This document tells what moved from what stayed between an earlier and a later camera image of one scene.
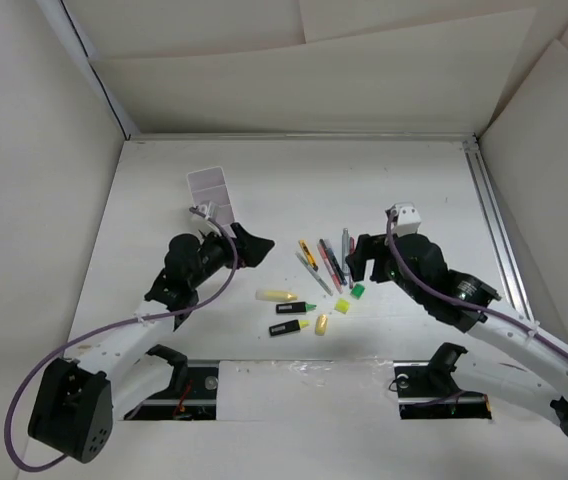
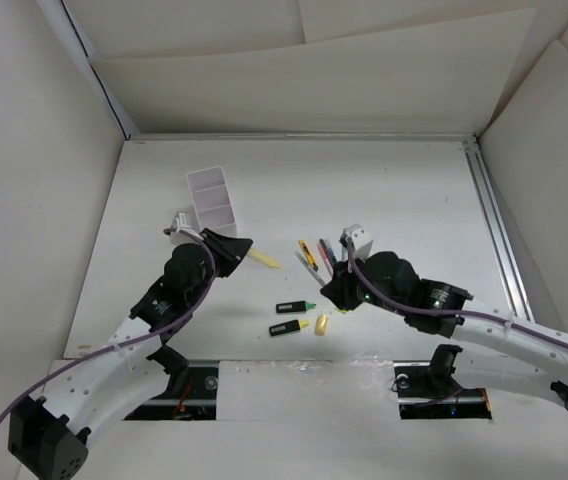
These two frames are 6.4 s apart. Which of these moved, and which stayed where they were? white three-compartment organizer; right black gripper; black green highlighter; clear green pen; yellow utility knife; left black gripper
Moved: left black gripper; right black gripper
Stayed: yellow utility knife; black green highlighter; white three-compartment organizer; clear green pen
